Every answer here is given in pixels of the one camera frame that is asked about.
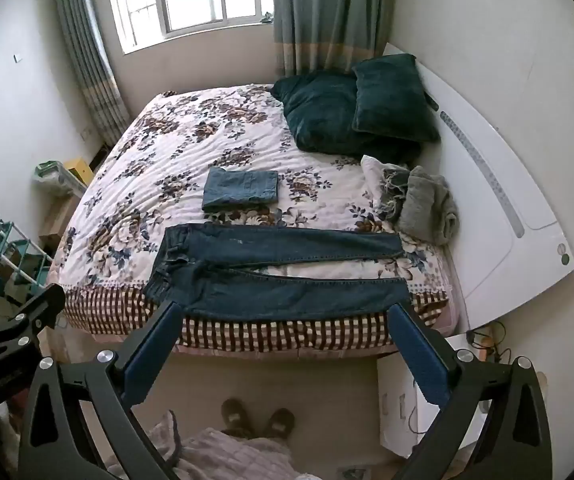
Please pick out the small dark green pillow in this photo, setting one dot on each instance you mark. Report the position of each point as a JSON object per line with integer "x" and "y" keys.
{"x": 392, "y": 95}

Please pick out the white bed headboard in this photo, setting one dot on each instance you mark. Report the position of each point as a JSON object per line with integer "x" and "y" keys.
{"x": 492, "y": 200}

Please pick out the green striped curtain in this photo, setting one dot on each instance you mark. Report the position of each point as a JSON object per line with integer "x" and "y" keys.
{"x": 89, "y": 50}
{"x": 332, "y": 10}

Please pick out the pink quilted garment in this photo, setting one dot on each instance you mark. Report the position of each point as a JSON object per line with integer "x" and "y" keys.
{"x": 227, "y": 457}

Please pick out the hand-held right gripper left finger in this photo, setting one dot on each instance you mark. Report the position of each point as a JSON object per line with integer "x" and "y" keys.
{"x": 151, "y": 355}

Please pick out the white box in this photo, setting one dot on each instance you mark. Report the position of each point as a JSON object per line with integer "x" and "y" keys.
{"x": 399, "y": 410}

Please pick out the dark blue jeans pants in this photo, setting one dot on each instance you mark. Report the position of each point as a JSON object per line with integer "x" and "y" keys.
{"x": 267, "y": 280}

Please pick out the floral bed quilt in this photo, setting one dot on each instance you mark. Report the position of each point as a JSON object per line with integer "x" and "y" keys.
{"x": 167, "y": 170}

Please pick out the pile of dark clothes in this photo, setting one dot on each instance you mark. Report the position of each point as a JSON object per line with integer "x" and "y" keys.
{"x": 317, "y": 115}

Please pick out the teal shelf rack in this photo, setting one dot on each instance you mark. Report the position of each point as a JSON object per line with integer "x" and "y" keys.
{"x": 17, "y": 260}

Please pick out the grey folded towel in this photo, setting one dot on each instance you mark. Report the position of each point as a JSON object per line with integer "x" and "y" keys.
{"x": 429, "y": 205}

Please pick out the yellow box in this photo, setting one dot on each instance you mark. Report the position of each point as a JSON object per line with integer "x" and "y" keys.
{"x": 79, "y": 171}

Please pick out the folded light blue jeans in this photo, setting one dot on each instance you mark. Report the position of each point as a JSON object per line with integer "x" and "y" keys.
{"x": 239, "y": 189}

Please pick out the white fringed cloth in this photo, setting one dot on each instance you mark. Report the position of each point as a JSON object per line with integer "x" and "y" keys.
{"x": 379, "y": 175}

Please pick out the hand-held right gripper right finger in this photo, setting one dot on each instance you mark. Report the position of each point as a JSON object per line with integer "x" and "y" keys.
{"x": 423, "y": 355}

